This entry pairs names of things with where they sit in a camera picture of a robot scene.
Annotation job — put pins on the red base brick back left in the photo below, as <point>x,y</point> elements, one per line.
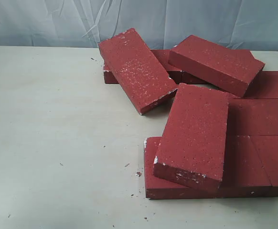
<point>162,56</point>

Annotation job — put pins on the red base brick middle right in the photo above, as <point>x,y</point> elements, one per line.
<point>253,117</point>

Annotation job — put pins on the red base brick front left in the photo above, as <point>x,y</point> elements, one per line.
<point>243,177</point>

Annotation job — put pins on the red base brick far right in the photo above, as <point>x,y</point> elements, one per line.
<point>264,86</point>

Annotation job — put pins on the red base brick front right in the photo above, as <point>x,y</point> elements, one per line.
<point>267,149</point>

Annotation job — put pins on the white backdrop cloth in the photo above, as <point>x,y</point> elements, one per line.
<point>236,24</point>

